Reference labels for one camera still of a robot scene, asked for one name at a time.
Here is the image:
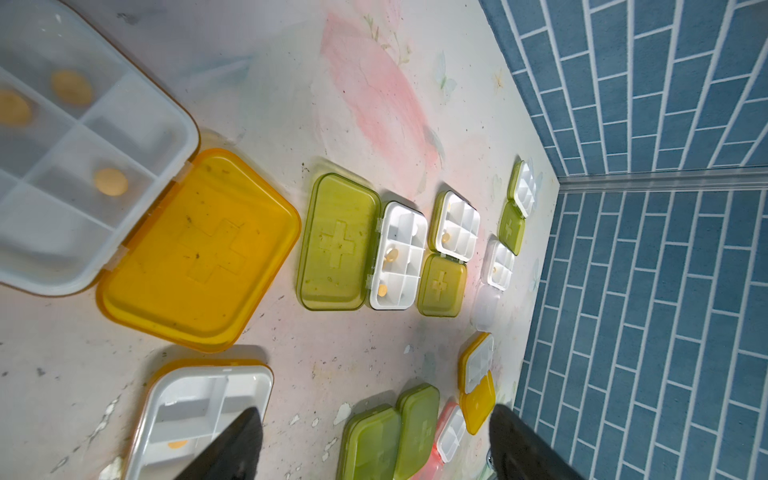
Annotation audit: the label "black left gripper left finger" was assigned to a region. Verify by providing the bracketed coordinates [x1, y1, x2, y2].
[176, 407, 263, 480]

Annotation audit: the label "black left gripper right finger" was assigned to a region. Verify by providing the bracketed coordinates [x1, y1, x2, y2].
[489, 404, 582, 480]

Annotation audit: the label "green pillbox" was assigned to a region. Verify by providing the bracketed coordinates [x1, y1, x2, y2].
[336, 404, 402, 480]
[416, 190, 480, 318]
[498, 157, 537, 256]
[393, 383, 440, 479]

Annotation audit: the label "small orange pillbox front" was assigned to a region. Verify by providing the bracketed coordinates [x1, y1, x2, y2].
[123, 360, 274, 479]

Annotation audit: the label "pink pillbox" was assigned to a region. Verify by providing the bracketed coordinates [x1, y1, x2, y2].
[413, 398, 467, 480]

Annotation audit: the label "orange pillbox right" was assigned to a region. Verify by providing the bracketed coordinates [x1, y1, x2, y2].
[458, 332, 496, 435]

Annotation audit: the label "clear pillbox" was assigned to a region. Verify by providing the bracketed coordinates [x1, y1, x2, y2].
[470, 235, 516, 332]

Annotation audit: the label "green pillbox sideways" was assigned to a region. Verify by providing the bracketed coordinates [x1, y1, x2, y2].
[296, 173, 428, 311]

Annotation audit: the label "orange pillbox back left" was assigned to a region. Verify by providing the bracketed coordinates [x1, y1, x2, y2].
[1, 1, 301, 353]

